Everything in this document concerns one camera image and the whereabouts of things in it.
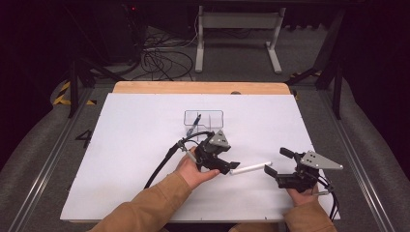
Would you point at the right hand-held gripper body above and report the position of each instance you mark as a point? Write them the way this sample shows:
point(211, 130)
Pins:
point(309, 170)

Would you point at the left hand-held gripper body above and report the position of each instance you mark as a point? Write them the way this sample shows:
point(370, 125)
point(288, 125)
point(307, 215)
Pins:
point(209, 151)

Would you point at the person's right hand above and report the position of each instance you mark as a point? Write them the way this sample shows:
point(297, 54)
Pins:
point(303, 198)

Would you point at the person's left hand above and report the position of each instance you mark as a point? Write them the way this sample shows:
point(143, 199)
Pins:
point(190, 174)

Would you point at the white metal stand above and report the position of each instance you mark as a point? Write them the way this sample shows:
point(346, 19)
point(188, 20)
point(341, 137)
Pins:
point(238, 20)

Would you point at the clear plastic organizer box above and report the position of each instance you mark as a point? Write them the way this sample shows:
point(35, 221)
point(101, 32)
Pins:
point(212, 117)

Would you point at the blue pen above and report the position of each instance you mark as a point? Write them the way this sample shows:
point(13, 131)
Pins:
point(194, 125)

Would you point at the white pen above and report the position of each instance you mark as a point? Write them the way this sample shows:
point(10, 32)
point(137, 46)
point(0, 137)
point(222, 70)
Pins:
point(253, 167)

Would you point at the yellow black floor tape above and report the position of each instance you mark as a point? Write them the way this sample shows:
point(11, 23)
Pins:
point(64, 93)

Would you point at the white board sheet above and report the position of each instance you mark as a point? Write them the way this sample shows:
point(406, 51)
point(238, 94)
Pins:
point(129, 135)

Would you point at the wooden table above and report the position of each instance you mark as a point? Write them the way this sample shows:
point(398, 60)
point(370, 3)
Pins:
point(199, 87)

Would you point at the black metal stand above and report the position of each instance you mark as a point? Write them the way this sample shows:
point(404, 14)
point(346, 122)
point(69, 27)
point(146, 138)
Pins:
point(80, 77)
point(332, 67)

